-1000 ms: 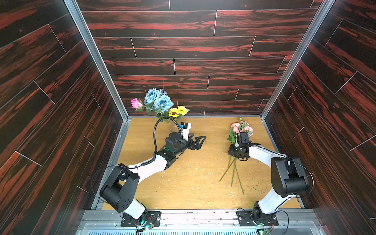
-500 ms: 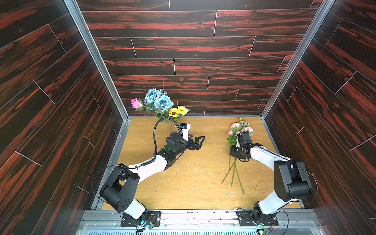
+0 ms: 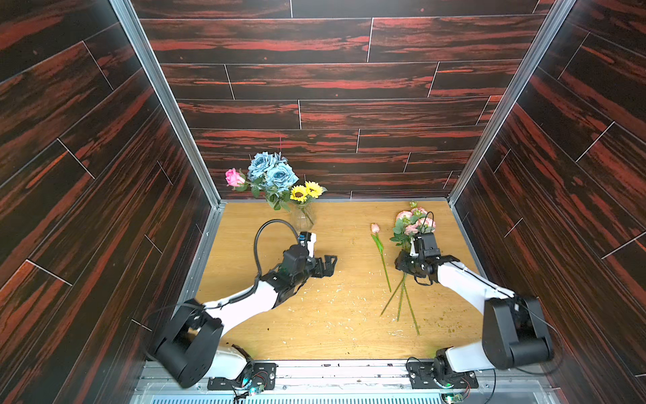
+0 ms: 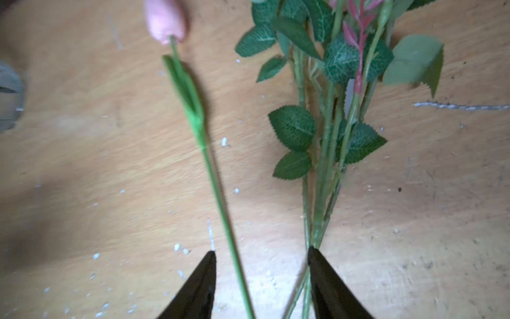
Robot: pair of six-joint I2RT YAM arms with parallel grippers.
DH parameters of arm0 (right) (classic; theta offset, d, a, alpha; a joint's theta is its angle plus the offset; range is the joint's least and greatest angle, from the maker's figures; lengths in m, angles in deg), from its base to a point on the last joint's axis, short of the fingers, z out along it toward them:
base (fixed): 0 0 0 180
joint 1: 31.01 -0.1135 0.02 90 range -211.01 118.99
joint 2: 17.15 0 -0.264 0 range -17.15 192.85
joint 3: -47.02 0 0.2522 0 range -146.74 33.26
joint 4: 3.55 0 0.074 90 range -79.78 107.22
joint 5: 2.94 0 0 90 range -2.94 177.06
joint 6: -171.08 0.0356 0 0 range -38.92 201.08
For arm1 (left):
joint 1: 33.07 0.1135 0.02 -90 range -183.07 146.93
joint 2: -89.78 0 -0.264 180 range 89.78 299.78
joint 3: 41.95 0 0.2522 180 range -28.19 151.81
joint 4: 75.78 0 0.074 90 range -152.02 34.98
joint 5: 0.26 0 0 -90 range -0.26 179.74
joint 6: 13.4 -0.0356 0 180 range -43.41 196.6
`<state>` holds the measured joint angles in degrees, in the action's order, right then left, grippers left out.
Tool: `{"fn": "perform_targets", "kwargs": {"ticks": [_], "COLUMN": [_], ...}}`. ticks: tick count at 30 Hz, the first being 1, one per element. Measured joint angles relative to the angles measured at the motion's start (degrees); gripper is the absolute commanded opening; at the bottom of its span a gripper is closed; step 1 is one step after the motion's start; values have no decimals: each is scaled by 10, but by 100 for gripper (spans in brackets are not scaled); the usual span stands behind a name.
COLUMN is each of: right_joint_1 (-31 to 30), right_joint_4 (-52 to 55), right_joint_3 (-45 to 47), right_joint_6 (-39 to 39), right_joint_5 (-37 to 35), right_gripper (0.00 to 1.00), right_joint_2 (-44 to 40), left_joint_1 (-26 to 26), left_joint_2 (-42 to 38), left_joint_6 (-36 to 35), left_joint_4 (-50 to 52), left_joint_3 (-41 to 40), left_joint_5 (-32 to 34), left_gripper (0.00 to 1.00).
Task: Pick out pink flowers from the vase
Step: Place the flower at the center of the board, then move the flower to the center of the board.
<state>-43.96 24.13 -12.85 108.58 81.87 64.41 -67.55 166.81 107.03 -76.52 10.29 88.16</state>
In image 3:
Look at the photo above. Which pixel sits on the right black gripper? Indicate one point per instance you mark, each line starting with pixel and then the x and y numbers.
pixel 411 265

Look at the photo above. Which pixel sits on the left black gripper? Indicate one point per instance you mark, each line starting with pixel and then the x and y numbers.
pixel 327 269

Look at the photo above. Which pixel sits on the pink peony spray stem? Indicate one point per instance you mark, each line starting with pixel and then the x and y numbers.
pixel 409 223

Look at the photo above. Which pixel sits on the pink tulip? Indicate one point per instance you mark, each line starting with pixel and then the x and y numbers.
pixel 375 234

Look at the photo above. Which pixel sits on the pale pink peony stem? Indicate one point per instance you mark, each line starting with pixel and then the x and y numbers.
pixel 407 276

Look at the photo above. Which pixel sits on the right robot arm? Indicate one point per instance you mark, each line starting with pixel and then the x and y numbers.
pixel 514 332

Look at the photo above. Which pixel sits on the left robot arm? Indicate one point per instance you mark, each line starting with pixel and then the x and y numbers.
pixel 189 347

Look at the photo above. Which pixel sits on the clear glass vase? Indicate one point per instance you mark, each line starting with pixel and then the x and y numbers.
pixel 303 218

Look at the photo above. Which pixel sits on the yellow sunflower small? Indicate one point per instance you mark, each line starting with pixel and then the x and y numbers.
pixel 314 190

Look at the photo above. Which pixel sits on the yellow sunflower large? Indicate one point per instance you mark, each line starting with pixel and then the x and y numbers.
pixel 299 194

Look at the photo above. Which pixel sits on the magenta rose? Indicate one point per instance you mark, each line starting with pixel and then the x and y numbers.
pixel 236 179

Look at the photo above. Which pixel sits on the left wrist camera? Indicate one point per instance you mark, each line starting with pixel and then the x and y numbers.
pixel 308 240

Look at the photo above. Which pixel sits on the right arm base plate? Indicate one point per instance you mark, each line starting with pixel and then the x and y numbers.
pixel 436 376

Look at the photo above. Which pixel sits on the metal front rail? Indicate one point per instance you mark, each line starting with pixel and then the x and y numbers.
pixel 349 381

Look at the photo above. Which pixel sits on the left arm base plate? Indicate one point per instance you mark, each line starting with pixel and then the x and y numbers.
pixel 255 378

